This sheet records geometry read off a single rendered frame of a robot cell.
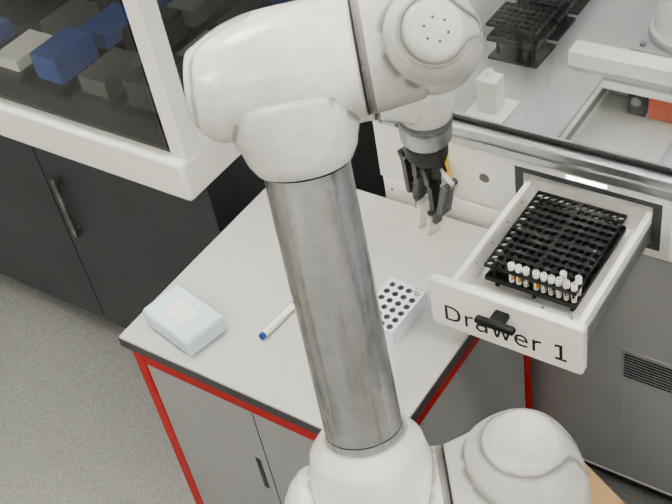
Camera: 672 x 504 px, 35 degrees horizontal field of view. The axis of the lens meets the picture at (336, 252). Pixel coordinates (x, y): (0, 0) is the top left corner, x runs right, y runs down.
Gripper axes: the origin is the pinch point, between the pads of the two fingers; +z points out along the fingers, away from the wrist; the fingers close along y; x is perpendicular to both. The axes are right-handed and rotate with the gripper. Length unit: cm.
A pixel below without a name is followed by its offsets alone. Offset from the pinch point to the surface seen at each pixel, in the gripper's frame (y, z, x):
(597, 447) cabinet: -30, 78, -23
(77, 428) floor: 78, 104, 64
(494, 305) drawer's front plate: -23.2, -1.2, 6.4
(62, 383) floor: 96, 107, 59
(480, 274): -11.3, 9.2, -2.2
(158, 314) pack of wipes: 28, 16, 46
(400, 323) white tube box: -7.1, 13.2, 14.2
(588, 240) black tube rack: -23.1, 1.8, -17.4
